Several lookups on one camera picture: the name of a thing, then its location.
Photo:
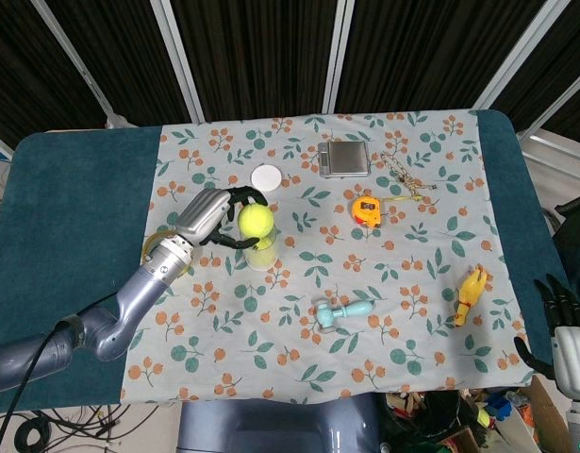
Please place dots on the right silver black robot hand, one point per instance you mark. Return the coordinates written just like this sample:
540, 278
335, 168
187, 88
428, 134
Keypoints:
564, 325

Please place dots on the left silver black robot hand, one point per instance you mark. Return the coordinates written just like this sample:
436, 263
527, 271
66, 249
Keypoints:
202, 215

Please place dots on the yellow-green tennis ball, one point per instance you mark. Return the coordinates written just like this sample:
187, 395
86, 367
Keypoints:
255, 220

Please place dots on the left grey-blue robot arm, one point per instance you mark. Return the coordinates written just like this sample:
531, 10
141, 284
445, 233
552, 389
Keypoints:
124, 302

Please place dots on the white round lid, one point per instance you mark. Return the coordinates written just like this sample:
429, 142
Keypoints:
266, 178

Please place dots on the yellow rubber chicken toy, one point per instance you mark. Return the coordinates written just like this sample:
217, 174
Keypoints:
469, 295

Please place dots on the floral patterned tablecloth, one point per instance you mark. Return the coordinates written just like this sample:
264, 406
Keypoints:
318, 245

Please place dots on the box of assorted clutter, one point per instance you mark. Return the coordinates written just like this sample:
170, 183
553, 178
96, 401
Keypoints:
478, 420

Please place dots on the teal velvet table cover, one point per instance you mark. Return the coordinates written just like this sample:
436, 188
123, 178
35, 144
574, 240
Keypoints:
68, 226

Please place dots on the silver digital kitchen scale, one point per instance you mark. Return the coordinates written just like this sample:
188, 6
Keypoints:
343, 159

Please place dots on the orange yellow tape measure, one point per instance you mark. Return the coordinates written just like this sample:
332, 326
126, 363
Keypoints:
366, 211

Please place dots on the light blue toy hammer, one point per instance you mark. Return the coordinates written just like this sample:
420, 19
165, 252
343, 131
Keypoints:
341, 313

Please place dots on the grey-blue robot torso base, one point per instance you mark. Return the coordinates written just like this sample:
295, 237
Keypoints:
275, 424

